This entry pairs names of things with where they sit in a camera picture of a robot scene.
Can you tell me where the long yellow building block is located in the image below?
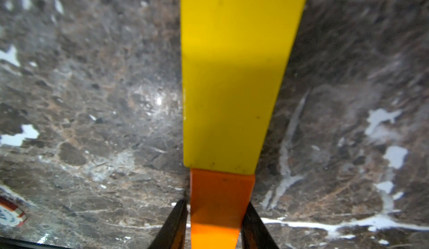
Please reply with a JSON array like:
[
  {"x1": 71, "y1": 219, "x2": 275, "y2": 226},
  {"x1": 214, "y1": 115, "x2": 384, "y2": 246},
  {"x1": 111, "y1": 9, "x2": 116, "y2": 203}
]
[{"x1": 181, "y1": 0, "x2": 306, "y2": 175}]

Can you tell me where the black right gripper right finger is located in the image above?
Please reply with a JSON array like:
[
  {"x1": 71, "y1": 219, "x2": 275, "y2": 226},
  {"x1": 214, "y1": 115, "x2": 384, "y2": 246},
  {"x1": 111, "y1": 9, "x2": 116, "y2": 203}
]
[{"x1": 241, "y1": 203, "x2": 279, "y2": 249}]

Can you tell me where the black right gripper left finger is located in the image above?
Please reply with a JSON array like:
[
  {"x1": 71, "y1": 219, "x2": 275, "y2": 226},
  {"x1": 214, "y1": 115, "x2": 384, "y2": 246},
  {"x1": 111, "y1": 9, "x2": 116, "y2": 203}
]
[{"x1": 149, "y1": 199, "x2": 188, "y2": 249}]

